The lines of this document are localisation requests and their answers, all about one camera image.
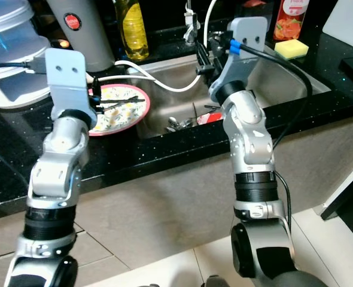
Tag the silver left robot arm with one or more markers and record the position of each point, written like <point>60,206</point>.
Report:
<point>58,155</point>

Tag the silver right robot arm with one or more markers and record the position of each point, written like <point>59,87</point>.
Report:
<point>251,143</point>

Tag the floral plate with pink rim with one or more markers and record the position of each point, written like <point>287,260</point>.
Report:
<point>128,116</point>

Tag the chrome faucet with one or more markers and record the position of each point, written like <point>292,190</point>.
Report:
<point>192,24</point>

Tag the stainless steel sink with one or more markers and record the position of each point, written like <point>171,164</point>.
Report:
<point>176,81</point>

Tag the dark bottle with red cap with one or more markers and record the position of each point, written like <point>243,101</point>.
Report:
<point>251,6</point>

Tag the red and white bowl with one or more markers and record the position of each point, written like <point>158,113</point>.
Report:
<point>209,118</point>

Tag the metal cutlery pile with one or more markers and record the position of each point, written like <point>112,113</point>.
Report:
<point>179,122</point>

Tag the grey flask with red logo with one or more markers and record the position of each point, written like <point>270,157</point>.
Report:
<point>81,30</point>

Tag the yellow liquid bottle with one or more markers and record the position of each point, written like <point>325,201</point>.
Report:
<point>133,33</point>

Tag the yellow sponge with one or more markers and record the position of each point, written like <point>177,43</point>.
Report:
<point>291,49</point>

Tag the red labelled bottle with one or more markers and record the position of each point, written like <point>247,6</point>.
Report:
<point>291,18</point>

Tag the white plastic container stack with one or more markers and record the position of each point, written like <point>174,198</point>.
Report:
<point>12,54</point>

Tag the white appliance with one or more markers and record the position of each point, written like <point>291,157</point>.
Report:
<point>349,24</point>

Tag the grey cabinet door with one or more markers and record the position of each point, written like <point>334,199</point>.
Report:
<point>347,188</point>

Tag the dark robot foot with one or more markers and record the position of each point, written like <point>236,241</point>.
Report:
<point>213,282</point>

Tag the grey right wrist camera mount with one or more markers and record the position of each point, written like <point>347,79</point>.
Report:
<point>245,39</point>

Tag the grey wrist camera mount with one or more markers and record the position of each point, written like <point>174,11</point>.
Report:
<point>245,39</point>
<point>66,78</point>

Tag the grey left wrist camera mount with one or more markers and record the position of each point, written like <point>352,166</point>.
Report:
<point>66,78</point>

